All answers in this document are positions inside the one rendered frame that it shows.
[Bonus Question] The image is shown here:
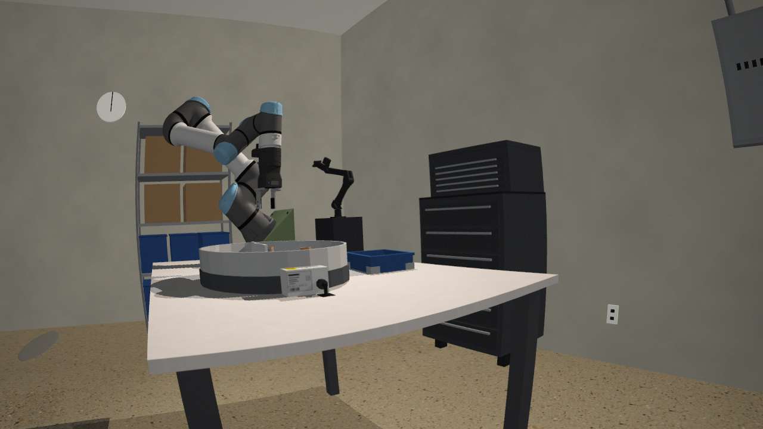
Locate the blue crate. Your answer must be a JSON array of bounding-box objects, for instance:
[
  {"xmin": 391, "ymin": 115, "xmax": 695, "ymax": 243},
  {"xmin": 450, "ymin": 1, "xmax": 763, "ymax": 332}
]
[{"xmin": 347, "ymin": 249, "xmax": 415, "ymax": 274}]

